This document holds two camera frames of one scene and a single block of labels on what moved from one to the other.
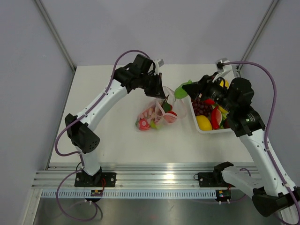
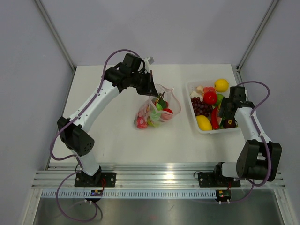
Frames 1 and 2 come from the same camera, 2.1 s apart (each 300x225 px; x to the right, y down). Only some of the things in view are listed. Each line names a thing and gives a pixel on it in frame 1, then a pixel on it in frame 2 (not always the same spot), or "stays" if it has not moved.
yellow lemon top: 226,83 stays
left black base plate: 101,179 stays
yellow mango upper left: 203,123 stays
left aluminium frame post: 41,6 stays
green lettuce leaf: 179,93 to 155,114
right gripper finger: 194,90 to 225,110
